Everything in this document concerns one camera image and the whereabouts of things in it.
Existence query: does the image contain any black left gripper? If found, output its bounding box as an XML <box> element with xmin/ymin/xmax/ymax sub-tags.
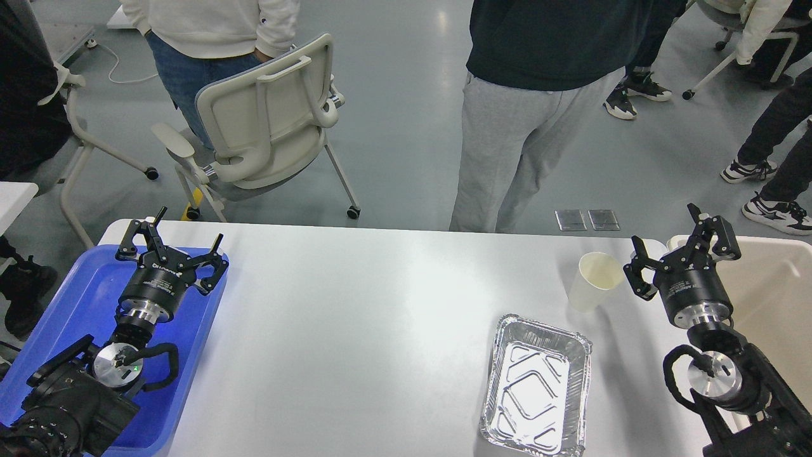
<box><xmin>115</xmin><ymin>206</ymin><xmax>230</xmax><ymax>324</ymax></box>

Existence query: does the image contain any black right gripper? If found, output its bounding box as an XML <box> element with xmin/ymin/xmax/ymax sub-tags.
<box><xmin>623</xmin><ymin>203</ymin><xmax>742</xmax><ymax>329</ymax></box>

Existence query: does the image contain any white paper cup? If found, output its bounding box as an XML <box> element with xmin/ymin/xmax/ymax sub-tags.
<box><xmin>566</xmin><ymin>251</ymin><xmax>625</xmax><ymax>313</ymax></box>

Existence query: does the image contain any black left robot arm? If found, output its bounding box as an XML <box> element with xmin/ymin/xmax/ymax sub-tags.
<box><xmin>2</xmin><ymin>220</ymin><xmax>229</xmax><ymax>456</ymax></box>

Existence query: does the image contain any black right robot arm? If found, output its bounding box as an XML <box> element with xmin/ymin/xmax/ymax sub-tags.
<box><xmin>623</xmin><ymin>203</ymin><xmax>811</xmax><ymax>456</ymax></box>

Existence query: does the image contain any floor socket plate right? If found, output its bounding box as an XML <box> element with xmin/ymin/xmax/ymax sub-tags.
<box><xmin>587</xmin><ymin>210</ymin><xmax>621</xmax><ymax>231</ymax></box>

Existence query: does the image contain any floor socket plate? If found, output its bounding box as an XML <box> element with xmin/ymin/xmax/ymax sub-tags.
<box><xmin>587</xmin><ymin>210</ymin><xmax>621</xmax><ymax>231</ymax></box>
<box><xmin>554</xmin><ymin>210</ymin><xmax>587</xmax><ymax>232</ymax></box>

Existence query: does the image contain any beige plastic bin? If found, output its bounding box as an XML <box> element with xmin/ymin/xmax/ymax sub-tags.
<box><xmin>716</xmin><ymin>236</ymin><xmax>811</xmax><ymax>409</ymax></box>

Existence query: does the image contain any blue plastic tray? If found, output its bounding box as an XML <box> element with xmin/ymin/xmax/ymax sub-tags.
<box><xmin>1</xmin><ymin>245</ymin><xmax>226</xmax><ymax>456</ymax></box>

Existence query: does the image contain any floor socket plate left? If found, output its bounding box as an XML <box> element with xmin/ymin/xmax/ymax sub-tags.
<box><xmin>554</xmin><ymin>210</ymin><xmax>587</xmax><ymax>232</ymax></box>

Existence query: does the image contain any person in black trousers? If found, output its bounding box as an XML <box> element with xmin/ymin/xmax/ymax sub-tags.
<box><xmin>719</xmin><ymin>67</ymin><xmax>812</xmax><ymax>236</ymax></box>

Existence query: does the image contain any beige office chair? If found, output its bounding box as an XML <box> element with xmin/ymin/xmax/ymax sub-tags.
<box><xmin>152</xmin><ymin>34</ymin><xmax>362</xmax><ymax>221</ymax></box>

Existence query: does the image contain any white side table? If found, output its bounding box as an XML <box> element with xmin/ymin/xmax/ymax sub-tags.
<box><xmin>0</xmin><ymin>180</ymin><xmax>39</xmax><ymax>235</ymax></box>

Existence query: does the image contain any person in black at left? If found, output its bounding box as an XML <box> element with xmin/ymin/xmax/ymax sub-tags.
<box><xmin>1</xmin><ymin>1</ymin><xmax>72</xmax><ymax>340</ymax></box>

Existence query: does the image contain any aluminium foil tray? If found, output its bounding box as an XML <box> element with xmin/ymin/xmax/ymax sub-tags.
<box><xmin>480</xmin><ymin>314</ymin><xmax>592</xmax><ymax>456</ymax></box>

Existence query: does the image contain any grey chair at left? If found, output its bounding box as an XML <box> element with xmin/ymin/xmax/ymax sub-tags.
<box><xmin>38</xmin><ymin>62</ymin><xmax>159</xmax><ymax>249</ymax></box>

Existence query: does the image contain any person in cream sweater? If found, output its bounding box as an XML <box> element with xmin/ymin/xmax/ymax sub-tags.
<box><xmin>121</xmin><ymin>1</ymin><xmax>301</xmax><ymax>149</ymax></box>

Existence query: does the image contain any person with black sneakers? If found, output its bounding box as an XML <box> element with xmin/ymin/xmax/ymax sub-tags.
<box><xmin>603</xmin><ymin>1</ymin><xmax>687</xmax><ymax>121</ymax></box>

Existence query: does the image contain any person in grey sweatpants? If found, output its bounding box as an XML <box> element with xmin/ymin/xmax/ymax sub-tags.
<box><xmin>448</xmin><ymin>0</ymin><xmax>688</xmax><ymax>234</ymax></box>

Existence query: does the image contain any white chair top right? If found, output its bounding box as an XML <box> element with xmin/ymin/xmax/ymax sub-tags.
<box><xmin>682</xmin><ymin>1</ymin><xmax>810</xmax><ymax>100</ymax></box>

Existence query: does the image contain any white cable on floor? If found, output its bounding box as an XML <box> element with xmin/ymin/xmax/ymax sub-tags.
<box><xmin>85</xmin><ymin>38</ymin><xmax>159</xmax><ymax>85</ymax></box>

